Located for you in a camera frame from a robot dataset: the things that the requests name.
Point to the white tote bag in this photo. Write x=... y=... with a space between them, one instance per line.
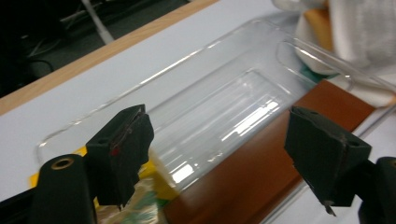
x=361 y=34

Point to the clear plastic tray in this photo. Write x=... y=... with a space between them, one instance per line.
x=218 y=102

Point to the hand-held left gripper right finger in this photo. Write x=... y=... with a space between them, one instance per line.
x=327 y=155

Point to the white metal stand frame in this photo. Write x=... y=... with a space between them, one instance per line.
x=99 y=25

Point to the brown drink carton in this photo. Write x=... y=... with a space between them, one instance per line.
x=249 y=174

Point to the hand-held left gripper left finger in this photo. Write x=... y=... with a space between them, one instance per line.
x=121 y=155

